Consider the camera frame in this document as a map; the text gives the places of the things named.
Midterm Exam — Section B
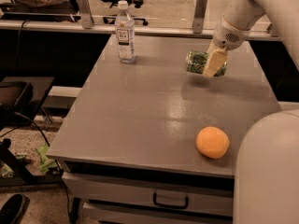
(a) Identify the orange ball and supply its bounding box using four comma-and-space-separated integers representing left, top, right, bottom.
196, 126, 230, 159

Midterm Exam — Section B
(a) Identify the grey table drawer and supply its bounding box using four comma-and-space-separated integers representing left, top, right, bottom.
63, 172, 233, 217

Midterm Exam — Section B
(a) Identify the black shoe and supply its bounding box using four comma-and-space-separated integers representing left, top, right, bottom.
0, 193, 29, 224

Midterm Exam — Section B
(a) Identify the clear plastic water bottle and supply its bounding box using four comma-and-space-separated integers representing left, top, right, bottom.
115, 0, 135, 63

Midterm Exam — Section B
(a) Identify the black cable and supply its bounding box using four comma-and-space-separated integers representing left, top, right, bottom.
0, 110, 73, 222

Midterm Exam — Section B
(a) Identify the middle metal bracket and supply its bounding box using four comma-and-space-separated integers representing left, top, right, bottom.
192, 0, 207, 34

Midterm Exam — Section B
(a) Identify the green crumpled bag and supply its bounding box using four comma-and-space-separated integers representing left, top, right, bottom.
36, 145, 57, 174

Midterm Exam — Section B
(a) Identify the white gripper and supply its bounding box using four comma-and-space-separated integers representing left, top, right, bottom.
203, 15, 250, 77

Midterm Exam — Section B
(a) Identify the black drawer handle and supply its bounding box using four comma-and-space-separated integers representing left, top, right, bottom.
152, 193, 189, 210

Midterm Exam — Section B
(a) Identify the black side cart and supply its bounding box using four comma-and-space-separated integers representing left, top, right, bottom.
0, 77, 54, 130

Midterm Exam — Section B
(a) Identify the lower grey drawer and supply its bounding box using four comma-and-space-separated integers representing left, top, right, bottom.
83, 203, 233, 224

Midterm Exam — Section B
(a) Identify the left metal bracket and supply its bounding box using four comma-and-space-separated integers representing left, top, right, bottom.
77, 0, 93, 29

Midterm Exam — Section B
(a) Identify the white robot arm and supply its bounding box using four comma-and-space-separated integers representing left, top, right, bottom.
204, 0, 299, 224

